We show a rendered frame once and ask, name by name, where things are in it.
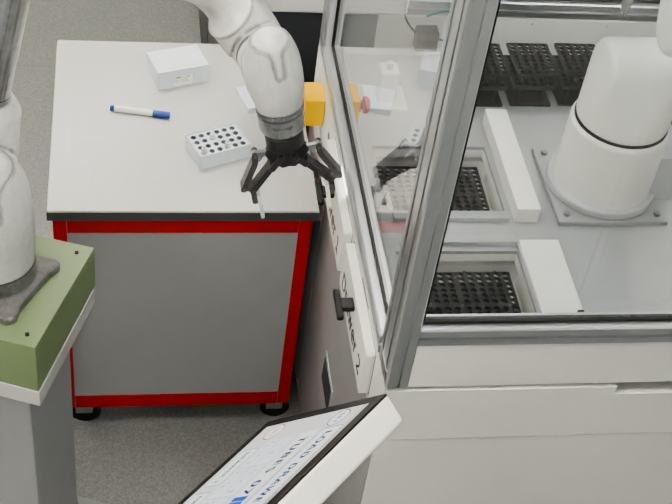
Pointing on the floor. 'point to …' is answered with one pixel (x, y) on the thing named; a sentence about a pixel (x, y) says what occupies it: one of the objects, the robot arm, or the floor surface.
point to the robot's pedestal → (41, 435)
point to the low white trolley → (173, 237)
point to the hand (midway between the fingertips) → (295, 204)
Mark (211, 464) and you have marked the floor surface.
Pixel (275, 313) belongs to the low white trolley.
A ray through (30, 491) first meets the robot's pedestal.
